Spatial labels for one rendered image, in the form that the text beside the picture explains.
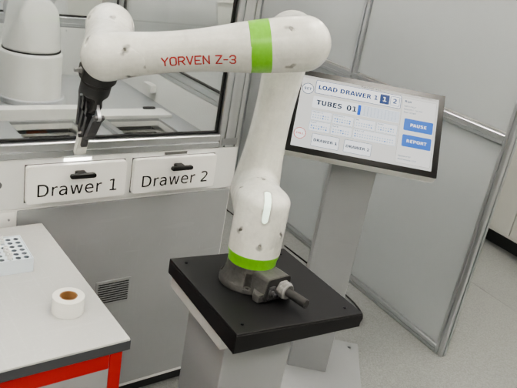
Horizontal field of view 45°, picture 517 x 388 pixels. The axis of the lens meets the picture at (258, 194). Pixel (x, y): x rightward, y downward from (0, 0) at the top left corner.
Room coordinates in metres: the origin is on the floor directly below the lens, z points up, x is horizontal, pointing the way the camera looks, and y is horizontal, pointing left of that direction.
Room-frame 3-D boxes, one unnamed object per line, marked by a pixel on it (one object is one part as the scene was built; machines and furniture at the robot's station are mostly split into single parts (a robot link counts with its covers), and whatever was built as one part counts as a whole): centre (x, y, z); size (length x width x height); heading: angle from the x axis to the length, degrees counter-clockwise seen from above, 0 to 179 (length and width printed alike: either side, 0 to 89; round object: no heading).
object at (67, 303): (1.18, 0.37, 0.78); 0.07 x 0.07 x 0.04
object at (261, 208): (1.41, -0.01, 0.96); 0.16 x 0.13 x 0.19; 9
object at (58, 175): (1.64, 0.51, 0.87); 0.29 x 0.02 x 0.11; 130
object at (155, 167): (1.84, 0.27, 0.87); 0.29 x 0.02 x 0.11; 130
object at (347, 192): (2.12, -0.32, 0.51); 0.50 x 0.45 x 1.02; 178
